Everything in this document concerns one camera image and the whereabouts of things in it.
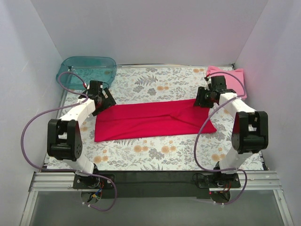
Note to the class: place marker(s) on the red t shirt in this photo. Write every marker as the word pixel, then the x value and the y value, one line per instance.
pixel 155 119

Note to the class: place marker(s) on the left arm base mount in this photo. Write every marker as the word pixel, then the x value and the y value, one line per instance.
pixel 91 182

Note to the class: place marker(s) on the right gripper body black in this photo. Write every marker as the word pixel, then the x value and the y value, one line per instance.
pixel 201 98

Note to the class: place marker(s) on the teal transparent plastic bin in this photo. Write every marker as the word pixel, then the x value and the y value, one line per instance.
pixel 87 68

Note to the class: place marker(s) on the folded pink t shirt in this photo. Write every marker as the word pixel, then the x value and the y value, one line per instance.
pixel 231 82

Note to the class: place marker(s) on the aluminium frame rail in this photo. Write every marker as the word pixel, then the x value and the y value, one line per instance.
pixel 63 181

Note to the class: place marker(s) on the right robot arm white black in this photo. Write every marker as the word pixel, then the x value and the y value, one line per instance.
pixel 250 132

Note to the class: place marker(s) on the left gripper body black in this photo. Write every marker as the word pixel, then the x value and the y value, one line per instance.
pixel 107 100

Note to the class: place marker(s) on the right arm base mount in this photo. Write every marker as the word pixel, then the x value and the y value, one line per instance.
pixel 207 181

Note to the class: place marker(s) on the floral patterned table mat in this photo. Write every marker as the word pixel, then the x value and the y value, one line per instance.
pixel 184 152

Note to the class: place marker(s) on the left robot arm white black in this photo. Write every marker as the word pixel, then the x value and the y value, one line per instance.
pixel 64 138

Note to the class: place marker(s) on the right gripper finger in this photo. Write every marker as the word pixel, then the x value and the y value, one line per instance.
pixel 206 103
pixel 200 98

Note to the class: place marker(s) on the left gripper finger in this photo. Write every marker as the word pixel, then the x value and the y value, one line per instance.
pixel 100 109
pixel 108 98

